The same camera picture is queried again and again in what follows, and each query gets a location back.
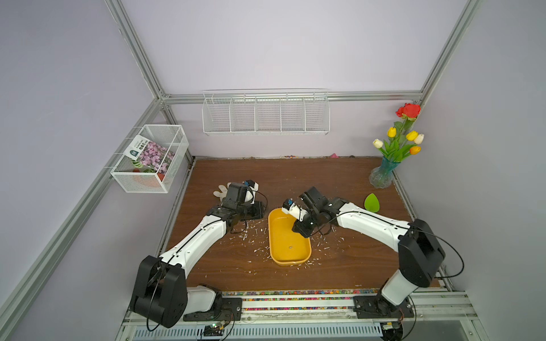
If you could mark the green leaf spatula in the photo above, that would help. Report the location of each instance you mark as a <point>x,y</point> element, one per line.
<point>371,203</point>

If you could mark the white wire wall shelf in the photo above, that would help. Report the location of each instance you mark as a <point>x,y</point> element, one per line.
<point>266,112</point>

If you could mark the artificial flower bouquet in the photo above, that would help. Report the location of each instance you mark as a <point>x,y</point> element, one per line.
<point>402,141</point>

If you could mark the blue glass vase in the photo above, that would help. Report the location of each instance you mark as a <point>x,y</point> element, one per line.
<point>383,176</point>

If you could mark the yellow plastic storage box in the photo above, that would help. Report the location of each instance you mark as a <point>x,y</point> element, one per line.
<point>281,237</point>

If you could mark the white rubber glove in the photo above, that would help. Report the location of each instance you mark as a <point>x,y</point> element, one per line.
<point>222,191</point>

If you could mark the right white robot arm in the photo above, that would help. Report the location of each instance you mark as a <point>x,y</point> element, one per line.
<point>420,253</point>

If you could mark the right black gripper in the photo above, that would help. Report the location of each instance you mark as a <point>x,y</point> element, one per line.
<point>301,228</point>

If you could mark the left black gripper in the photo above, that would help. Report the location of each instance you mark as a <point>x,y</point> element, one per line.
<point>258,210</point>

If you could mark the white wire basket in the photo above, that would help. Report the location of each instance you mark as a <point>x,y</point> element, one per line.
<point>133,180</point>

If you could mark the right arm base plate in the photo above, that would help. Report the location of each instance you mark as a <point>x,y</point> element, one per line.
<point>374,307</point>

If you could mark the aluminium front rail frame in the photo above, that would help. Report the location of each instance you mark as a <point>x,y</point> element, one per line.
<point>430,314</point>

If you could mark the pink flower packet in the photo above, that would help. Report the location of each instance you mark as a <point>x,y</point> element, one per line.
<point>149,156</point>

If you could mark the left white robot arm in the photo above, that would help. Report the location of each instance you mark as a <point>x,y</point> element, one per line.
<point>161,293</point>

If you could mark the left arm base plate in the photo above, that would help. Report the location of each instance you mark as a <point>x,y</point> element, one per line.
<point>223,309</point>

